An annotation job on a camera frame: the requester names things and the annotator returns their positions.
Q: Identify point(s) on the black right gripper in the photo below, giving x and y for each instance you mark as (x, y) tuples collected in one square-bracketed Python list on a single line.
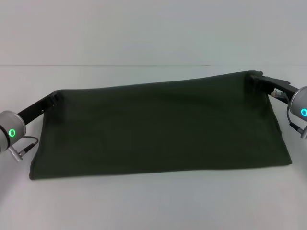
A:
[(278, 87)]

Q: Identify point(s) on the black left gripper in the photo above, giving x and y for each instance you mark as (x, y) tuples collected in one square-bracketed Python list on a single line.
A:
[(33, 110)]

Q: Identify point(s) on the dark green t-shirt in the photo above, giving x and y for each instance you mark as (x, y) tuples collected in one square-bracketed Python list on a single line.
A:
[(153, 131)]

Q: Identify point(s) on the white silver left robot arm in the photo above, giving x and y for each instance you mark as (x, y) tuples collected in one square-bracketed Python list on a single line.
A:
[(10, 129)]

